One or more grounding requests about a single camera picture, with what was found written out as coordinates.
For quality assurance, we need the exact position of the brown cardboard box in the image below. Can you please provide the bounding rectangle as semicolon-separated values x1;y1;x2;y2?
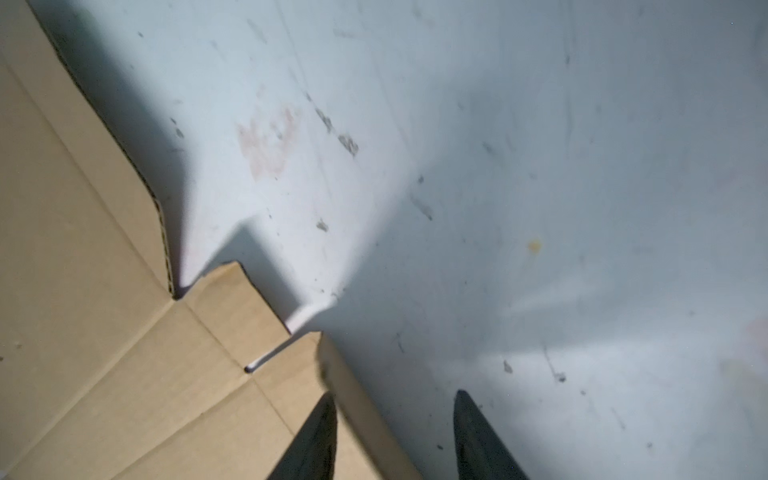
1;1;419;479

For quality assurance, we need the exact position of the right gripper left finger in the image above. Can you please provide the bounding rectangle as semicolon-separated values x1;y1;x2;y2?
267;393;338;480

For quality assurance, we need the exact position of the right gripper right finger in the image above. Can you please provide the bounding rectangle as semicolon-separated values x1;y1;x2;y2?
453;390;529;480

